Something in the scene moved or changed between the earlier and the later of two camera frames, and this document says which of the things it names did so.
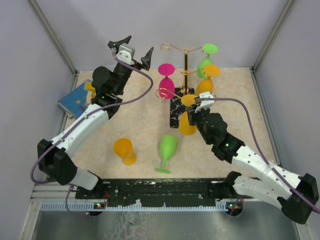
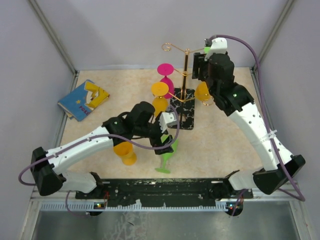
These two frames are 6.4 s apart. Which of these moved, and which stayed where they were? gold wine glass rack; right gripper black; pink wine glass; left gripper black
Moved: left gripper black; right gripper black
Stayed: gold wine glass rack; pink wine glass
